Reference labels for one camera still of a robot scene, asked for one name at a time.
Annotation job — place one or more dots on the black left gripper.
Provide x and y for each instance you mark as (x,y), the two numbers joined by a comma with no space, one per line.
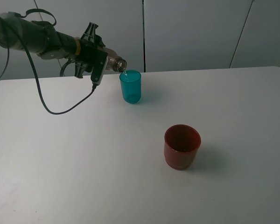
(89,53)

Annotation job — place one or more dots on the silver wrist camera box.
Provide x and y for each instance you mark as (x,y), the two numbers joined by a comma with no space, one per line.
(99,67)

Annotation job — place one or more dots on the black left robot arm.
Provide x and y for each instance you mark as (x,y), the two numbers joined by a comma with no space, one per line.
(41,38)

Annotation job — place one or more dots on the red plastic cup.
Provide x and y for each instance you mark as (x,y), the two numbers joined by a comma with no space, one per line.
(181,143)

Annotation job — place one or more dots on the teal translucent plastic cup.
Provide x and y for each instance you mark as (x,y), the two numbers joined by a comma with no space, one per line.
(130,81)

